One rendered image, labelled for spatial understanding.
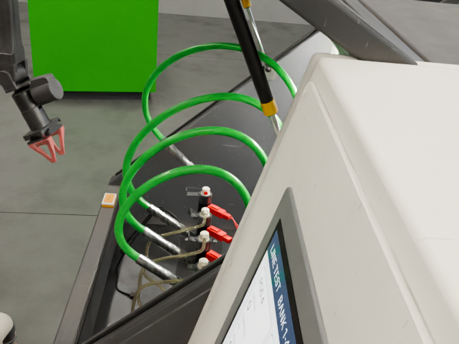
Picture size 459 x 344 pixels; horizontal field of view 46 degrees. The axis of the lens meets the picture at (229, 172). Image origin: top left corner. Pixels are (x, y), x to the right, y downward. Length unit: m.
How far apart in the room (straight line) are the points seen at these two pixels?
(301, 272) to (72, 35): 4.04
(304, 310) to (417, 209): 0.13
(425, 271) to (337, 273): 0.10
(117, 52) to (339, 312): 4.14
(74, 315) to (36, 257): 1.73
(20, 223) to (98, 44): 1.83
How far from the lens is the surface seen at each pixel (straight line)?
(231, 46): 1.08
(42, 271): 2.74
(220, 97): 0.95
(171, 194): 1.51
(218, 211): 1.13
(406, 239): 0.35
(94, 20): 4.38
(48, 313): 2.53
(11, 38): 1.47
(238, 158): 1.45
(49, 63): 4.49
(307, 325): 0.43
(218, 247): 1.24
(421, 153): 0.44
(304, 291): 0.45
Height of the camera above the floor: 1.72
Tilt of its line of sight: 29 degrees down
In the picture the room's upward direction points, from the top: 6 degrees clockwise
